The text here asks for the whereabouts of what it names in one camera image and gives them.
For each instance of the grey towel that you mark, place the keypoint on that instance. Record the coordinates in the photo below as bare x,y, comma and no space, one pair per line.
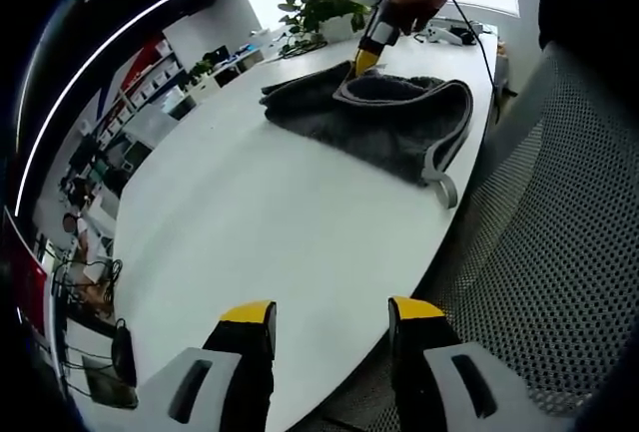
359,123

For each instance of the white plant pot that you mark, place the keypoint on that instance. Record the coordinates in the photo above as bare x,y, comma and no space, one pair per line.
338,27

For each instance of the green potted plant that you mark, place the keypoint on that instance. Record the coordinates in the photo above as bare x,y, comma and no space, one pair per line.
319,5

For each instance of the white game controller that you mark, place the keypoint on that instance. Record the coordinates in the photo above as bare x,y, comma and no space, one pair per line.
442,34

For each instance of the black rounded object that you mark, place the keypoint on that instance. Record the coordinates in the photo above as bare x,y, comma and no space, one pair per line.
124,352

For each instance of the grey mesh office chair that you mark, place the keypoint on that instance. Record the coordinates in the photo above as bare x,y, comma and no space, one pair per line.
549,252

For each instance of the small green background plant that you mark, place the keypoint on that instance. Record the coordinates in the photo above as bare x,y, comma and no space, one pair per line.
202,68

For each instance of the red-screen monitor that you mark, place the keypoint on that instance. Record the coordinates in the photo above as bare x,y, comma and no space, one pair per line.
32,282

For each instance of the shelving with white bins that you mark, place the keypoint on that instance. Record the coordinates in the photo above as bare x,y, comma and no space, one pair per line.
145,83

